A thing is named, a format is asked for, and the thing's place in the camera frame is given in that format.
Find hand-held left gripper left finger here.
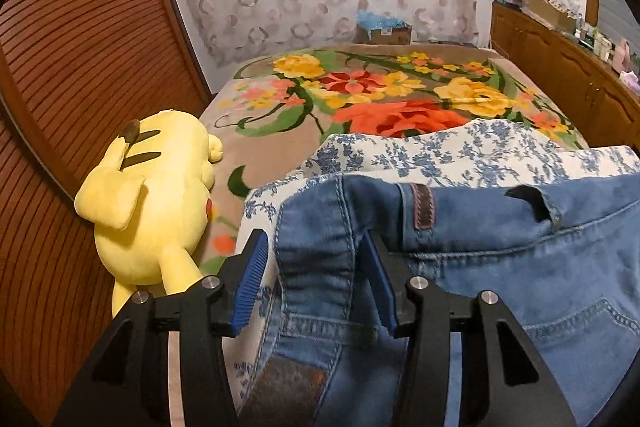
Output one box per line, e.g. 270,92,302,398
52,229,271,427

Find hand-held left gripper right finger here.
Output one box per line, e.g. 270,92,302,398
360,231,581,427

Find blue denim pants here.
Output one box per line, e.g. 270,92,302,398
249,174,640,427

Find yellow plush toy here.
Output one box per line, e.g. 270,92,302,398
75,109,224,315

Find blue floral white cushion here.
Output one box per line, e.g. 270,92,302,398
234,119,640,419

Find flower print beige blanket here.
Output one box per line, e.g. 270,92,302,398
199,49,592,275

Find cardboard box with blue filling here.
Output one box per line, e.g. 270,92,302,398
355,11,414,46

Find wooden cabinet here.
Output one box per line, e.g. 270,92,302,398
490,1,640,148

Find brown louvered wardrobe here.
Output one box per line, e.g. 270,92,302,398
0,0,214,427

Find flat cardboard box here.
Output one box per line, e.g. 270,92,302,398
529,0,577,32

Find window blind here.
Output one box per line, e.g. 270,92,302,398
597,0,640,58

